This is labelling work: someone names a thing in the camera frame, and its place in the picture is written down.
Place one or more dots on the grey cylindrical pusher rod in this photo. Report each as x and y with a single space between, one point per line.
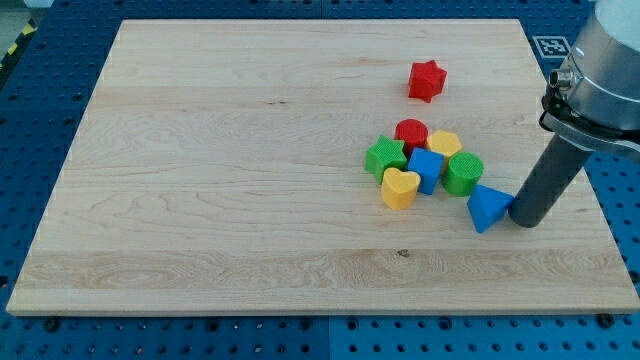
554 171

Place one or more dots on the yellow hexagon block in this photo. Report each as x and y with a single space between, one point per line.
445 143

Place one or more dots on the red star block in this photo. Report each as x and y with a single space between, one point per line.
426 80

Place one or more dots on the light wooden board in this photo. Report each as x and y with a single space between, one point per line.
218 169

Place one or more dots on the red cylinder block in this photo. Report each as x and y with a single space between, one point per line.
413 133

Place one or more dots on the green star block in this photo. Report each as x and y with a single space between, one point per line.
385 153

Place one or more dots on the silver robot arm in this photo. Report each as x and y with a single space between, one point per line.
592 99

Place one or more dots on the blue cube block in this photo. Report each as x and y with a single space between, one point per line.
427 165

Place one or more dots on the blue triangle block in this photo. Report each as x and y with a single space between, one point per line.
487 206

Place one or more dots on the black white fiducial marker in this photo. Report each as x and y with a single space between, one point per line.
551 46

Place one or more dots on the yellow heart block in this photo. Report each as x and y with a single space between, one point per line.
399 188

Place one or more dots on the green cylinder block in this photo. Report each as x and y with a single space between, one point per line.
462 174

